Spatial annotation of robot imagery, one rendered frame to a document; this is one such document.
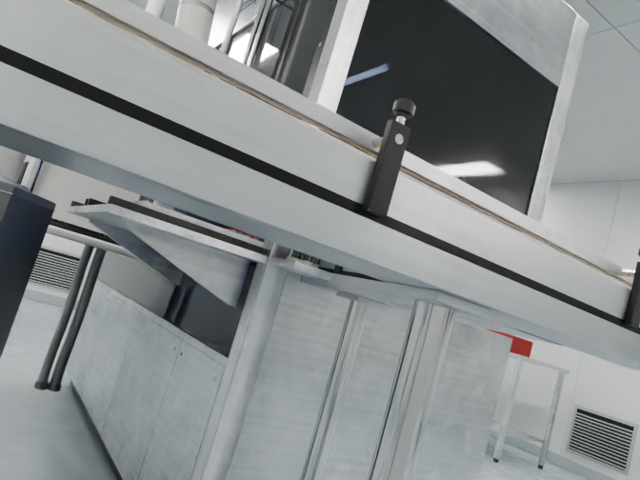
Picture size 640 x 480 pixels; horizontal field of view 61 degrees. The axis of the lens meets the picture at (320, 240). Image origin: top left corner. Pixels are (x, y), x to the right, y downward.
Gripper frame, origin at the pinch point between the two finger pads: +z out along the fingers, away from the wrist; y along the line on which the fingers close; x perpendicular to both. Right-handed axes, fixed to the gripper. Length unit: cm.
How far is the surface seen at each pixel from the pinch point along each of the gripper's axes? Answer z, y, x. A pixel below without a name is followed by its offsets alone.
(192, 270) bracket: 13.3, -2.4, -15.8
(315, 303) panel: 13, -13, -48
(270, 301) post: 15.6, -12.4, -34.5
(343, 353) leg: 23, -33, -45
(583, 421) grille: 48, 161, -489
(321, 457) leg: 46, -34, -46
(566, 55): -99, -13, -123
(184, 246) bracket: 8.2, -2.4, -11.8
